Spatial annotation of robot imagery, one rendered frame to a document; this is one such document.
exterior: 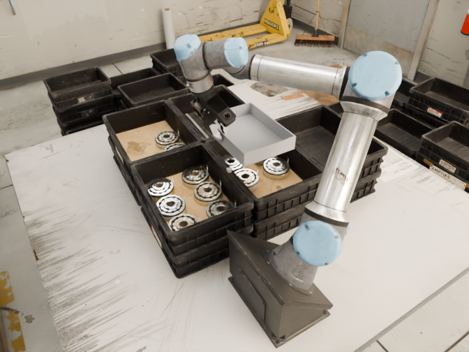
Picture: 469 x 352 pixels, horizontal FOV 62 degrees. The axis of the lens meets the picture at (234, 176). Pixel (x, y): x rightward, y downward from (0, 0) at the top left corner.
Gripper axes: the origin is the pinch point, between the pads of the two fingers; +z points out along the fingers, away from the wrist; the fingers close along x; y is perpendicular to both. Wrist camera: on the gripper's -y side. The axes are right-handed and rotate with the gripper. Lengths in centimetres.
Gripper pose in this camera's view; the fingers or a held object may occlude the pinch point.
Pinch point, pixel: (222, 137)
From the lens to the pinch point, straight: 130.1
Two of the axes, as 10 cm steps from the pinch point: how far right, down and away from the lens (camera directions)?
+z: 2.4, 6.4, 7.3
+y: -5.8, -5.1, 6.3
